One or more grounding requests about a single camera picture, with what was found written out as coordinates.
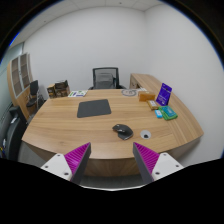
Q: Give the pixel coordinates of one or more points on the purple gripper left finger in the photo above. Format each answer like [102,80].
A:
[70,166]

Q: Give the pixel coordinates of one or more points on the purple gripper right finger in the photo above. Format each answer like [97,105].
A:
[154,166]

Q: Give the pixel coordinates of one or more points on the dark grey computer mouse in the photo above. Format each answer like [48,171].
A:
[124,132]

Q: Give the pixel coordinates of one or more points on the dark grey mouse pad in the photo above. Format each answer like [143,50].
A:
[93,108]

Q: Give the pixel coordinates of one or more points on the small blue box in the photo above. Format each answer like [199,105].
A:
[158,114]

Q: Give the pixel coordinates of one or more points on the green flat box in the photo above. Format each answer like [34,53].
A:
[168,113]

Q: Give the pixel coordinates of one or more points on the small tan snack packet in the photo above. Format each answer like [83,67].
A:
[152,104]

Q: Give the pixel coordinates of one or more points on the brown wooden box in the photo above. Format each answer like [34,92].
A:
[145,96]

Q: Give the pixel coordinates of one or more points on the white printed leaflet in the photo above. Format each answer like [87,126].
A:
[78,93]

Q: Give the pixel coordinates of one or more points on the black chair at left edge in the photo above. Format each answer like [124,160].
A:
[11,133]

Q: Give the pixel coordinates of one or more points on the black side chair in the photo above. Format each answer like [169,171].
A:
[35,97]

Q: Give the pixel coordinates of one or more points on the dark brown organizer boxes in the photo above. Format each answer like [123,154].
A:
[58,89]

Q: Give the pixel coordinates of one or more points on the wooden side return desk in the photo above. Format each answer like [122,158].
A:
[149,82]

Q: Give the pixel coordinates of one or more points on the black mesh office chair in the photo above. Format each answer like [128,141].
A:
[106,78]

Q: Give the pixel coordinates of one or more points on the wooden bookshelf cabinet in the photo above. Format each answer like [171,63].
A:
[19,77]

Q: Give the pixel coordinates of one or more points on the silver cable grommet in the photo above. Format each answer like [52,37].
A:
[145,134]

